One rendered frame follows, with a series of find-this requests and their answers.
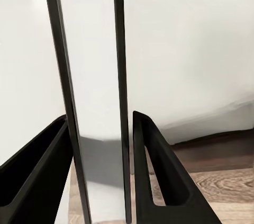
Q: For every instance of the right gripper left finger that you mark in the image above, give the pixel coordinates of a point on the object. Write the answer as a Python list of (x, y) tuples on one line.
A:
[(33, 179)]

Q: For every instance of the hardback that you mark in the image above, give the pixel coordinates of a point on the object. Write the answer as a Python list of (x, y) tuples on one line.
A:
[(89, 41)]

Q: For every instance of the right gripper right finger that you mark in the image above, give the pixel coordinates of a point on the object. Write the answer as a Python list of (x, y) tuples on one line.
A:
[(184, 202)]

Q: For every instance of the bed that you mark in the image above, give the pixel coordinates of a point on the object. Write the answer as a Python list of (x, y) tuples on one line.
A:
[(190, 68)]

